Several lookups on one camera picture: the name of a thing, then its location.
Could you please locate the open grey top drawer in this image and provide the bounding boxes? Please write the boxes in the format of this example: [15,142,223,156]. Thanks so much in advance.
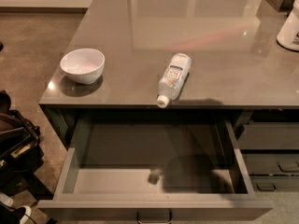
[38,110,273,222]

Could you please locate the clear plastic water bottle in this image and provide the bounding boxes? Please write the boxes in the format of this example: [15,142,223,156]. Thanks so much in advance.
[157,53,192,108]

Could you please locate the closed dark lower drawers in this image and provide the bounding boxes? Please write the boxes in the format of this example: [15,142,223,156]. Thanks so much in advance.
[235,109,299,191]

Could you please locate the white ceramic bowl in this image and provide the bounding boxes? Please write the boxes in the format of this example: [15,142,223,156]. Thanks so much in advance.
[60,49,106,85]

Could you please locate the black equipment case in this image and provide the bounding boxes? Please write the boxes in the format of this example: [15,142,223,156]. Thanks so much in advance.
[0,91,43,186]

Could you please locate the white shoe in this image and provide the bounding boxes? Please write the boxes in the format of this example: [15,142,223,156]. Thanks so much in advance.
[0,193,32,224]

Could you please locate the metal drawer handle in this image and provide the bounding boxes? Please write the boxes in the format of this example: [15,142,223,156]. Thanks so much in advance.
[136,209,173,224]

